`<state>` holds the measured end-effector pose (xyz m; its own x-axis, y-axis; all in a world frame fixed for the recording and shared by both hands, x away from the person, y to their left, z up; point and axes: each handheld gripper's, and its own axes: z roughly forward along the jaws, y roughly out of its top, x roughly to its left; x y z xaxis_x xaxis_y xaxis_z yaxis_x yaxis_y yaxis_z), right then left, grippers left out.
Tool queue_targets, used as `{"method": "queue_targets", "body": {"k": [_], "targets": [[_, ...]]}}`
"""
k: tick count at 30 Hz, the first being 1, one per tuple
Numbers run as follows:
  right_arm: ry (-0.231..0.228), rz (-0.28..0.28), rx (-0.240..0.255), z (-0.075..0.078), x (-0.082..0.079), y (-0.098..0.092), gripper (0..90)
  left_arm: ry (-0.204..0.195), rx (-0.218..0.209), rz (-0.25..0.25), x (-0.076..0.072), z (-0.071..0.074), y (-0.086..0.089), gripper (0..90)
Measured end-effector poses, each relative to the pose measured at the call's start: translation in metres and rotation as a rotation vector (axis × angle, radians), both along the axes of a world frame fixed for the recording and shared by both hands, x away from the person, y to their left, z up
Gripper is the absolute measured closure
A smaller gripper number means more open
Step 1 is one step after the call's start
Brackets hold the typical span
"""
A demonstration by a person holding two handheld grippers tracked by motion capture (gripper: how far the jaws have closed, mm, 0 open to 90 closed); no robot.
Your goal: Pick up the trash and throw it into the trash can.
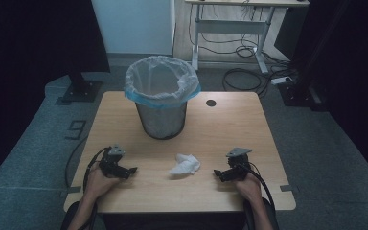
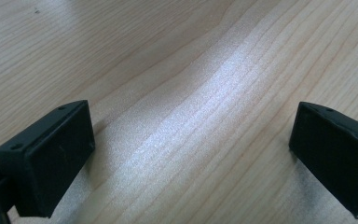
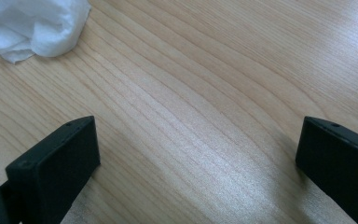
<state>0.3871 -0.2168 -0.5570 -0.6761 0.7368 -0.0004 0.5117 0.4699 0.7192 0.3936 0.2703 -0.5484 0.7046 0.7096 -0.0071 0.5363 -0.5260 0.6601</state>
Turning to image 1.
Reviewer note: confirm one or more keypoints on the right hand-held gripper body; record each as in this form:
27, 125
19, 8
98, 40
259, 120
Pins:
238, 163

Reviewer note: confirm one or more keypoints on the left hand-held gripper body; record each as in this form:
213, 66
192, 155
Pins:
111, 159

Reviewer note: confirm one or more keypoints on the white tissue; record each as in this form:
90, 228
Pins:
185, 165

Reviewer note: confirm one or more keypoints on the black mesh trash bin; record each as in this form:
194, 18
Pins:
161, 123

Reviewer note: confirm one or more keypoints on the person's left hand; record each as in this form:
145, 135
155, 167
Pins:
97, 184

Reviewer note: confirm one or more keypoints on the person's right hand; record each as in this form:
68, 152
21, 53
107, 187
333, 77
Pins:
251, 189

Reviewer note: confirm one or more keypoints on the grey tape strip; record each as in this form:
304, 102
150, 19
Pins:
71, 190
289, 188

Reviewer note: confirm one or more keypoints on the black table grommet hole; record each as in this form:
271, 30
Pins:
211, 103

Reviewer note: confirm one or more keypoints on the white plastic bin liner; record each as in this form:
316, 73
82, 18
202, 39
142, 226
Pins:
161, 81

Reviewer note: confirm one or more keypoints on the white power strip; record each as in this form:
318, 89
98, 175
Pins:
281, 80

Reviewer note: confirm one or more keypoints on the black curtain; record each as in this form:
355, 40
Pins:
357, 80
28, 64

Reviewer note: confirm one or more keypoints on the white cabinet panel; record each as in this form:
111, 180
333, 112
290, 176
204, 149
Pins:
133, 25

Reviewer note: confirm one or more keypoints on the black stand with base plate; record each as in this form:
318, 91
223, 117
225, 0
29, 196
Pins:
80, 87
300, 89

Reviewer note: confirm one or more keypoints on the white metal frame desk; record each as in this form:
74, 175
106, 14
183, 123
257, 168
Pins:
236, 27

